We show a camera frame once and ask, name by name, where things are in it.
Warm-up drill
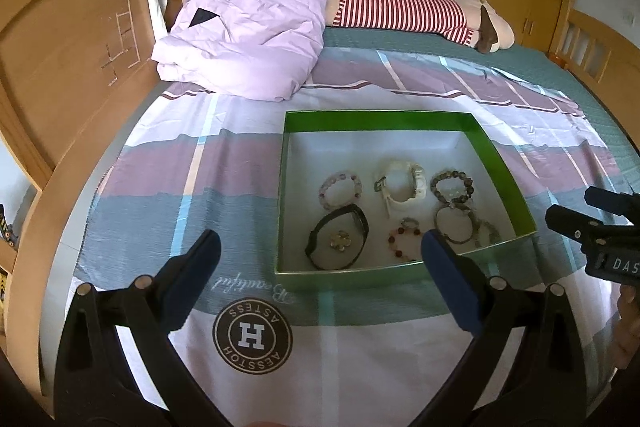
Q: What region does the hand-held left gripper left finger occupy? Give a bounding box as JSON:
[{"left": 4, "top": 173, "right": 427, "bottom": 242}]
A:
[{"left": 54, "top": 229, "right": 222, "bottom": 427}]

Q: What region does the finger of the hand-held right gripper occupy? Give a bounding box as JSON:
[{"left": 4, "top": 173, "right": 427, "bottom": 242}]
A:
[
  {"left": 585, "top": 186, "right": 640, "bottom": 222},
  {"left": 545, "top": 205, "right": 607, "bottom": 244}
]

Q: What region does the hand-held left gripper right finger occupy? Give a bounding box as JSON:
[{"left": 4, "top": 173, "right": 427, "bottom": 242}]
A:
[{"left": 421, "top": 228, "right": 588, "bottom": 427}]

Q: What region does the dark thin bangle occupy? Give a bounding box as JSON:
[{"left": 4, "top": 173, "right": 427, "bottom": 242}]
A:
[{"left": 434, "top": 204, "right": 475, "bottom": 245}]

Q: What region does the green cardboard box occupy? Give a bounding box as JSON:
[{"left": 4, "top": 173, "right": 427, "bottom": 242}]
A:
[{"left": 274, "top": 109, "right": 538, "bottom": 292}]

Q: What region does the person's right hand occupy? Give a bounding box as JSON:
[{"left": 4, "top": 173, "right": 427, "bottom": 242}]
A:
[{"left": 617, "top": 284, "right": 640, "bottom": 350}]

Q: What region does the white wrist watch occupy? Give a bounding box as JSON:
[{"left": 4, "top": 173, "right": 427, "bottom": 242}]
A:
[{"left": 374, "top": 159, "right": 427, "bottom": 219}]

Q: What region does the black wristband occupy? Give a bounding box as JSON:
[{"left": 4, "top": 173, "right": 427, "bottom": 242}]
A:
[{"left": 305, "top": 203, "right": 370, "bottom": 270}]

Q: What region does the printed plaid bedsheet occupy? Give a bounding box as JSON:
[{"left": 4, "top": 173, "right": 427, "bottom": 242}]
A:
[{"left": 40, "top": 49, "right": 631, "bottom": 427}]

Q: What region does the gold flower brooch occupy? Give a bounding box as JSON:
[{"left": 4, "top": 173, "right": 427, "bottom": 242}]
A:
[{"left": 327, "top": 231, "right": 353, "bottom": 254}]

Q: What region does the wooden slatted footboard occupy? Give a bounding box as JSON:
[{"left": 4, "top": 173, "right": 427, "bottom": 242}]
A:
[{"left": 550, "top": 7, "right": 640, "bottom": 88}]

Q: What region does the pink quilt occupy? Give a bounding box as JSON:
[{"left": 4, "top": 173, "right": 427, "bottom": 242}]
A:
[{"left": 151, "top": 0, "right": 331, "bottom": 102}]

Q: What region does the wooden headboard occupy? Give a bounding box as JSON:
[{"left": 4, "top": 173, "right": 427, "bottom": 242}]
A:
[{"left": 0, "top": 0, "right": 186, "bottom": 348}]

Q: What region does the striped plush toy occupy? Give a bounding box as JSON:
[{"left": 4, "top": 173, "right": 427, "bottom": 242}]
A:
[{"left": 320, "top": 0, "right": 516, "bottom": 54}]

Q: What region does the red bead bracelet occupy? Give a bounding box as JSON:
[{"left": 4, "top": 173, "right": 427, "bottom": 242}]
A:
[{"left": 389, "top": 218, "right": 426, "bottom": 264}]

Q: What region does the brown bead bracelet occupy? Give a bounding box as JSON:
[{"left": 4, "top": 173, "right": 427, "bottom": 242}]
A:
[{"left": 430, "top": 170, "right": 475, "bottom": 206}]

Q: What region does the pale pink bead bracelet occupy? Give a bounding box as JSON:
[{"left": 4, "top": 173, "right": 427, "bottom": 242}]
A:
[{"left": 318, "top": 171, "right": 363, "bottom": 209}]

